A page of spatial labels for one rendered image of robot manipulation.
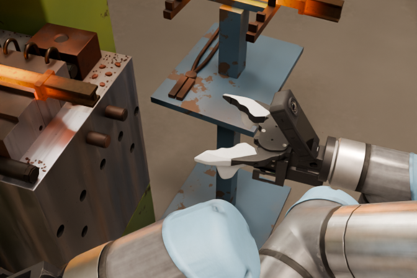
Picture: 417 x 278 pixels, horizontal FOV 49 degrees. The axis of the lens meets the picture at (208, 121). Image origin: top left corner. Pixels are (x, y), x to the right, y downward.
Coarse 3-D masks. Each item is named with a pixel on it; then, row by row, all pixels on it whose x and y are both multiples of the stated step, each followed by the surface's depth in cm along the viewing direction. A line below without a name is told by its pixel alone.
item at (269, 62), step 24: (216, 24) 148; (192, 48) 139; (264, 48) 139; (288, 48) 139; (216, 72) 131; (264, 72) 131; (288, 72) 131; (192, 96) 124; (216, 96) 124; (240, 96) 124; (264, 96) 124; (216, 120) 118; (240, 120) 118
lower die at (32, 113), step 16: (0, 48) 90; (0, 64) 85; (16, 64) 86; (32, 64) 86; (48, 64) 86; (64, 64) 86; (0, 96) 80; (16, 96) 80; (32, 96) 80; (0, 112) 77; (16, 112) 77; (32, 112) 80; (48, 112) 85; (0, 128) 76; (16, 128) 77; (32, 128) 81; (0, 144) 75; (16, 144) 78
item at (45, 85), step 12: (0, 72) 82; (12, 72) 82; (24, 72) 82; (48, 72) 81; (24, 84) 81; (36, 84) 79; (48, 84) 79; (60, 84) 79; (72, 84) 79; (84, 84) 79; (48, 96) 81; (60, 96) 80; (72, 96) 80; (84, 96) 78; (96, 96) 80
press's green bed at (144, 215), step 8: (144, 192) 130; (144, 200) 131; (152, 200) 138; (136, 208) 126; (144, 208) 132; (152, 208) 140; (136, 216) 127; (144, 216) 134; (152, 216) 141; (128, 224) 123; (136, 224) 129; (144, 224) 136; (128, 232) 124
